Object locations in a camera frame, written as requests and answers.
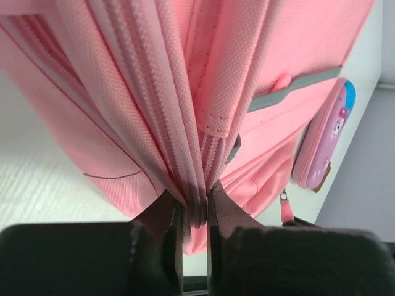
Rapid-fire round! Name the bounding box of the pink student backpack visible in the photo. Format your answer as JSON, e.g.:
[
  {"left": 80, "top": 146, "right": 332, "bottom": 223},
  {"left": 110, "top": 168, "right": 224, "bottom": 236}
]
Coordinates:
[{"left": 1, "top": 1, "right": 374, "bottom": 255}]

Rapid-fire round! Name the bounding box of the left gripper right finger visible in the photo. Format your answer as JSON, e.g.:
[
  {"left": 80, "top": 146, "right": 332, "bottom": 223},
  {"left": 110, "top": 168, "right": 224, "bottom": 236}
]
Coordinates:
[{"left": 207, "top": 183, "right": 394, "bottom": 295}]

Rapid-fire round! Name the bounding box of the pink cartoon pencil case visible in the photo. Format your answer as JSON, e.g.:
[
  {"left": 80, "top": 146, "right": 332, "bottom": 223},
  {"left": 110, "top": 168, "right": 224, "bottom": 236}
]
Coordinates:
[{"left": 292, "top": 78, "right": 356, "bottom": 190}]

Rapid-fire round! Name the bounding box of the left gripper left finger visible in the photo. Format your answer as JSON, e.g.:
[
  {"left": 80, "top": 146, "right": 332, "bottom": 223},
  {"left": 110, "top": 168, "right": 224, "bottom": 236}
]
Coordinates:
[{"left": 1, "top": 192, "right": 183, "bottom": 295}]

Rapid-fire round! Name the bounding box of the brown leather wallet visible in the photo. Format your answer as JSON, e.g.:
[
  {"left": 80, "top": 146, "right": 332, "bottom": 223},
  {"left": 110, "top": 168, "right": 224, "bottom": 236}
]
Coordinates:
[{"left": 313, "top": 162, "right": 331, "bottom": 193}]

